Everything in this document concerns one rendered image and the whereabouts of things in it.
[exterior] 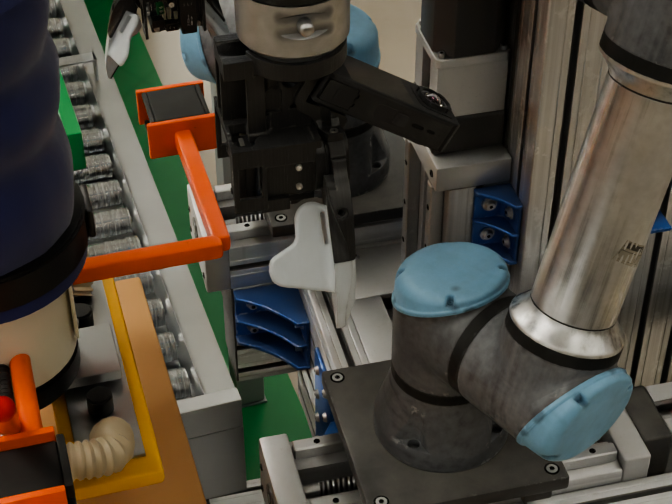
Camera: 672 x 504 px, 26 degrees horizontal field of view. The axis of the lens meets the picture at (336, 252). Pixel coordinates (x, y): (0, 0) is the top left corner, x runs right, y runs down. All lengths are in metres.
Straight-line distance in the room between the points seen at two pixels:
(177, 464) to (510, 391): 0.48
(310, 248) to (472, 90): 0.65
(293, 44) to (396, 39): 3.32
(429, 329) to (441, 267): 0.07
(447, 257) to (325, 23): 0.61
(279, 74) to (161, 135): 0.86
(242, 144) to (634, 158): 0.44
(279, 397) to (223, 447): 0.80
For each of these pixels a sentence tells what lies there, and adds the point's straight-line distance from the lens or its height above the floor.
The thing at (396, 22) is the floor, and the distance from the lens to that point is 4.33.
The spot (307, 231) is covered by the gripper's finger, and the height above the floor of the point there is 1.59.
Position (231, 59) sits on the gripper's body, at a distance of 0.95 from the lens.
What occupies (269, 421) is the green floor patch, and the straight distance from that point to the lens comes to 3.07.
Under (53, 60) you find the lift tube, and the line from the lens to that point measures 1.39.
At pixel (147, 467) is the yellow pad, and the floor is 1.07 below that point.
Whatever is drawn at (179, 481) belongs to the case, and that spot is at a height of 0.94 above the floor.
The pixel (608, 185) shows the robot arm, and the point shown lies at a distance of 1.32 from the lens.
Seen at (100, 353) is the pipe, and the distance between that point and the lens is 1.64.
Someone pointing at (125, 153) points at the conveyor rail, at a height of 0.59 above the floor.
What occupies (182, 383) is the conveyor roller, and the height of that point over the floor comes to 0.54.
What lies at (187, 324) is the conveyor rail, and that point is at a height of 0.60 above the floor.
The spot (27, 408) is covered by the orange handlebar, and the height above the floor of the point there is 1.19.
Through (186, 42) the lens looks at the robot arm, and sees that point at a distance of 1.92.
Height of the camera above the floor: 2.23
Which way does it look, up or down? 40 degrees down
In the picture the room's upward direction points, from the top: straight up
